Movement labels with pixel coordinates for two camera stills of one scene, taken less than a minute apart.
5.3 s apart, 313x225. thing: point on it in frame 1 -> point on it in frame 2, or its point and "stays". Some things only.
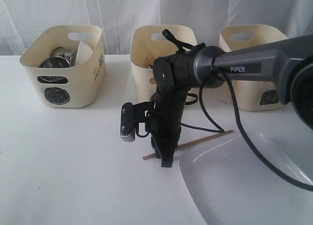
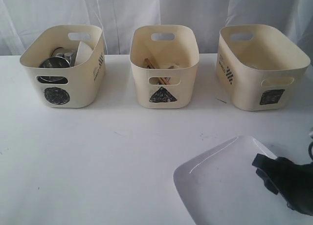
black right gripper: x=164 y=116 -> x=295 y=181
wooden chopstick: x=154 y=154 -> x=147 y=59
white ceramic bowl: x=83 y=53 stays
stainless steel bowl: x=52 y=79 stays
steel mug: x=55 y=62 stays
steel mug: x=69 y=54 stays
